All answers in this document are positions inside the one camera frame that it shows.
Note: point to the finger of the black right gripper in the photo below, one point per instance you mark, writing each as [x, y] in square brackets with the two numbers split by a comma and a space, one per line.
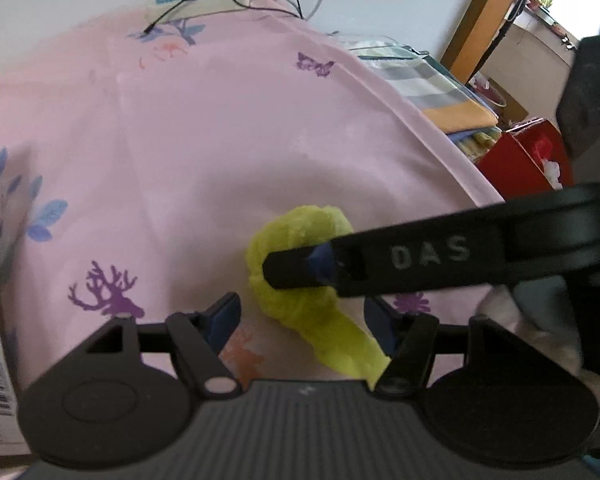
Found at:
[531, 237]

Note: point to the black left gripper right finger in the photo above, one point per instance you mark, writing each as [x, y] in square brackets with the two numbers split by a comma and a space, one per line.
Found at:
[412, 341]

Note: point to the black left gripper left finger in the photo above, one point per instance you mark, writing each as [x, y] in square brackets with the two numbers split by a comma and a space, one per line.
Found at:
[194, 342]

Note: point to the lime green knotted towel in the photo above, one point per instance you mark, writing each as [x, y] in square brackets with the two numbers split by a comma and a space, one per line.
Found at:
[313, 313]

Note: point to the red gift box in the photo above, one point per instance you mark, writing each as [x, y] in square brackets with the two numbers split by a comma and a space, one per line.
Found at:
[528, 159]

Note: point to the folded plaid blanket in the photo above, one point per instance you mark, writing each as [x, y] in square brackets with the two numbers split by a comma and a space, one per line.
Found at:
[455, 109]

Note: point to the pink printed bed sheet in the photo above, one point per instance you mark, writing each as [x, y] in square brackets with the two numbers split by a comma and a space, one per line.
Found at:
[162, 158]

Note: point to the white power strip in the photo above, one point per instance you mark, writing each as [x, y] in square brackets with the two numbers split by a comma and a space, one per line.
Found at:
[175, 10]

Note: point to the wooden door frame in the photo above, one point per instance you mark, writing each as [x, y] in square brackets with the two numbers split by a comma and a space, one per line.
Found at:
[473, 36]

